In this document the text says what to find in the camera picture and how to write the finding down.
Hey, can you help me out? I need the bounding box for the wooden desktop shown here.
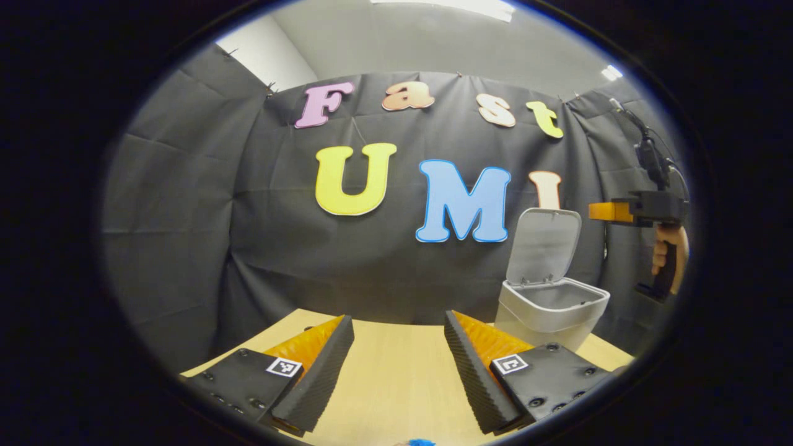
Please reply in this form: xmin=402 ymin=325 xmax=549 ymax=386
xmin=180 ymin=308 xmax=636 ymax=446

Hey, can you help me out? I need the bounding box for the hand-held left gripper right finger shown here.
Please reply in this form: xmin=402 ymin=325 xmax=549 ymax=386
xmin=443 ymin=310 xmax=628 ymax=435

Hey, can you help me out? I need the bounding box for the black backdrop cloth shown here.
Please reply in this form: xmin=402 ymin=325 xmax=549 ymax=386
xmin=99 ymin=43 xmax=688 ymax=372

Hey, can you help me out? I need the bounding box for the black cable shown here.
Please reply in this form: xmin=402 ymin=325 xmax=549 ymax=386
xmin=609 ymin=98 xmax=651 ymax=143

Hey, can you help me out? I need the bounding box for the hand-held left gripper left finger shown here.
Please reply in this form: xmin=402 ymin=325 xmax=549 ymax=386
xmin=178 ymin=314 xmax=356 ymax=437

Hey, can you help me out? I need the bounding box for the white desktop garbage bin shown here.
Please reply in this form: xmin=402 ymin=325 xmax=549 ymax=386
xmin=494 ymin=208 xmax=611 ymax=354

